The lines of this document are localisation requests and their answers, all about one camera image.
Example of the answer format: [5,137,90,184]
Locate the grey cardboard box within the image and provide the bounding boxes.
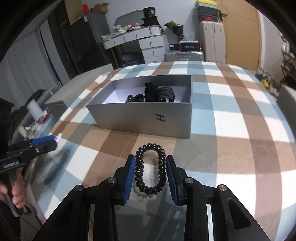
[87,75,193,138]

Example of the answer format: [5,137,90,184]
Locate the silver suitcase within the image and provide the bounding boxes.
[165,51,204,62]

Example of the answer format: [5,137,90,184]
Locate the black red box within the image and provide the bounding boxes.
[169,40,201,52]

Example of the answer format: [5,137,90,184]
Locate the white dressing desk with drawers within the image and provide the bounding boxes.
[103,25,169,64]

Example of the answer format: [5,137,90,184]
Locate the white tall suitcase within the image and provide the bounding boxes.
[199,21,226,64]

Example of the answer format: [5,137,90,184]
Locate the plaid bed sheet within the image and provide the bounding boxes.
[33,61,295,240]

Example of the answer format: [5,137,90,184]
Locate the wooden door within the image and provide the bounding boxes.
[216,0,261,71]

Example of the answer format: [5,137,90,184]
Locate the black hair clip in box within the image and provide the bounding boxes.
[157,86,175,102]

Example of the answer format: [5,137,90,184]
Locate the stacked shoe boxes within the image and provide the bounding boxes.
[195,0,223,22]

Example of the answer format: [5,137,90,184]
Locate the black spiral tie in box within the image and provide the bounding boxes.
[126,94,144,103]

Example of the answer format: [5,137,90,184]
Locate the person's left hand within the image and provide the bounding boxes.
[11,168,27,209]

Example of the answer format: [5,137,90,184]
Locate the black cabinet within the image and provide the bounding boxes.
[48,1,115,79]

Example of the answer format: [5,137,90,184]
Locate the round China flag badge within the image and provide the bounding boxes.
[54,133,62,143]

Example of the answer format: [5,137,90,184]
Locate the black hair claw clip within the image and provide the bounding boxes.
[144,82,159,102]

